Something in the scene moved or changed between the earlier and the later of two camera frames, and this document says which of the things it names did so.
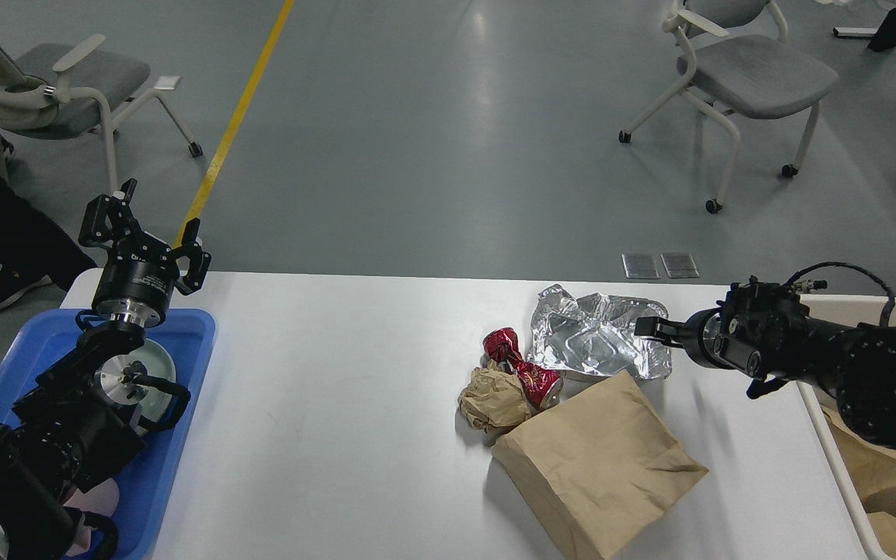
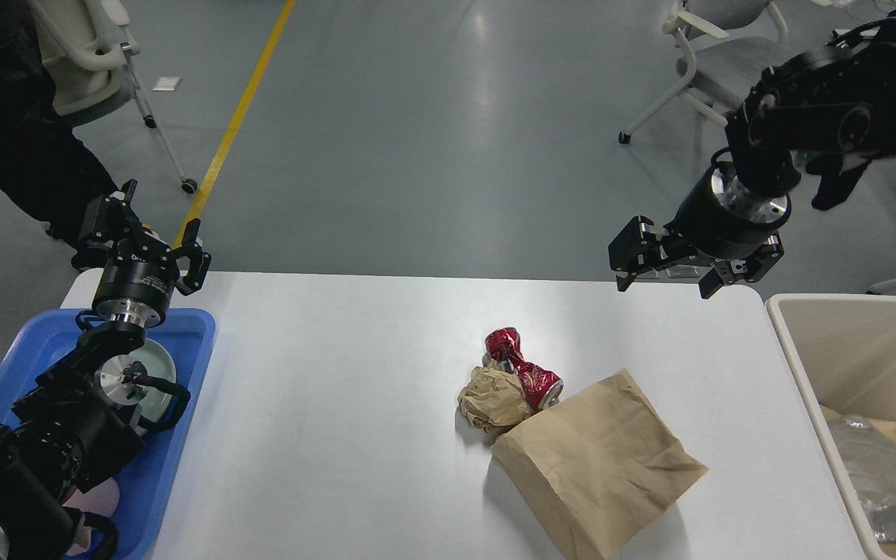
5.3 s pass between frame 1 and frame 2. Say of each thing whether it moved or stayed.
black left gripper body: stayed
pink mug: stayed
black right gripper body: moved
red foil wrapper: stayed
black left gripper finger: stayed
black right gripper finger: moved
